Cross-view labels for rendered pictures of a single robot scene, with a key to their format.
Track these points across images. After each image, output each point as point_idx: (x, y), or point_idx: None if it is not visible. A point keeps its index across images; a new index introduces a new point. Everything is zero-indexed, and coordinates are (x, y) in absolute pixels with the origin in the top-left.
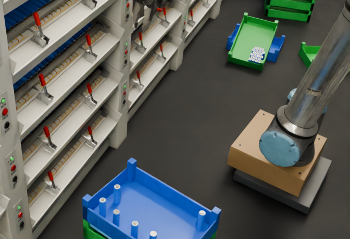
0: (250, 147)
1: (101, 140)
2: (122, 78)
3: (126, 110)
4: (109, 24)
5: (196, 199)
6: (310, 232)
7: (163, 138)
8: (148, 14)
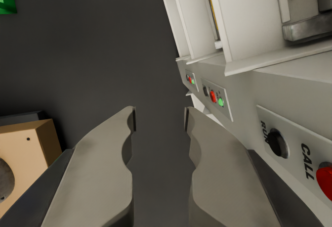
0: (17, 145)
1: (168, 10)
2: (196, 76)
3: (188, 86)
4: (308, 47)
5: (54, 60)
6: None
7: (149, 110)
8: (81, 181)
